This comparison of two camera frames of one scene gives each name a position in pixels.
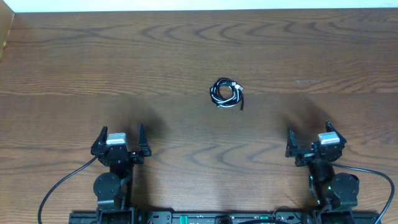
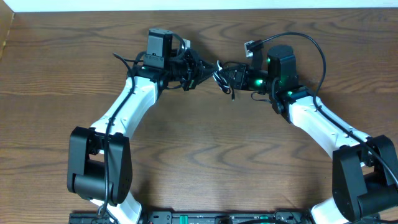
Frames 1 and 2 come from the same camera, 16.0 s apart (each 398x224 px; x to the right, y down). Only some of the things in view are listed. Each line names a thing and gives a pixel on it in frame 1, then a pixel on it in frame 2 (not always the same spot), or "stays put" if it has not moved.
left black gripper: x=119 y=153 → x=190 y=72
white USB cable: x=222 y=102 → x=221 y=82
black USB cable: x=236 y=98 → x=227 y=90
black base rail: x=222 y=218 stays put
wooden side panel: x=7 y=15 stays put
